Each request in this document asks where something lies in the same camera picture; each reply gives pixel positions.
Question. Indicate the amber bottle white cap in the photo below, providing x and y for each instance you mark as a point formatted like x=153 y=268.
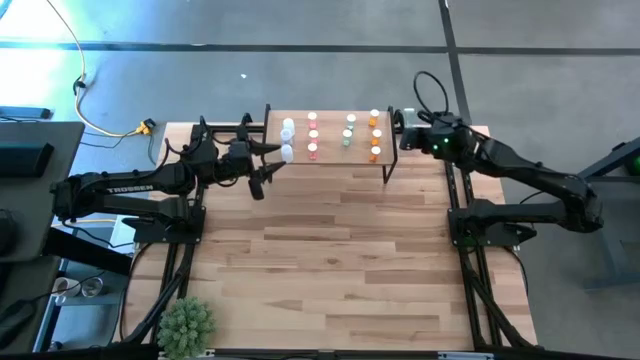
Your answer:
x=374 y=117

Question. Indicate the black table frame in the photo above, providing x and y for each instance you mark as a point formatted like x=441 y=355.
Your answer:
x=280 y=356

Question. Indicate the black desk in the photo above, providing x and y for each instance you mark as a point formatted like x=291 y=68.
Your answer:
x=50 y=210

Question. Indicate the white cup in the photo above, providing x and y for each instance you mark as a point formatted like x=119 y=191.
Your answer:
x=65 y=287

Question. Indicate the glass cup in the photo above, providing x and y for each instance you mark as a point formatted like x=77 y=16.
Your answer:
x=92 y=288

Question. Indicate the green artificial plant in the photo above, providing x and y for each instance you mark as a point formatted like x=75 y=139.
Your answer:
x=186 y=327

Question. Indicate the dark flat device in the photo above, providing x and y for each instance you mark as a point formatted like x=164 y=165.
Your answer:
x=25 y=113

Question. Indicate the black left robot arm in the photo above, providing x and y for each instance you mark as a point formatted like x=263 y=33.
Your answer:
x=140 y=187

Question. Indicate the white opaque pill bottle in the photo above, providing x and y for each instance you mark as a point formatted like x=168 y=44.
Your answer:
x=288 y=123

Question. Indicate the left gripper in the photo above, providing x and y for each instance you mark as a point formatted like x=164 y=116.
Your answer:
x=237 y=160

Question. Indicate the black crossbeam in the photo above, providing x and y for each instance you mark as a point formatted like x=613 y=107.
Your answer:
x=90 y=252

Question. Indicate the grey metal bracket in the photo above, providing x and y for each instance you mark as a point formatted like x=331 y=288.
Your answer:
x=462 y=356

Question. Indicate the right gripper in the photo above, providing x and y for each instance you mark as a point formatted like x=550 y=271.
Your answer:
x=445 y=137

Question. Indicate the grey metal table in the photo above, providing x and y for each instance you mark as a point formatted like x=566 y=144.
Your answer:
x=610 y=210

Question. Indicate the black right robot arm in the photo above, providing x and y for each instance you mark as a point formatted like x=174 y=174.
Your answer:
x=525 y=175

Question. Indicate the wide pink bottle white cap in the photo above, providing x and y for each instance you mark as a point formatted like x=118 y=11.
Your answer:
x=312 y=119

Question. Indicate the wooden shelf black metal frame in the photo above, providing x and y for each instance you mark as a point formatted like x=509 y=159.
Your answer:
x=330 y=150

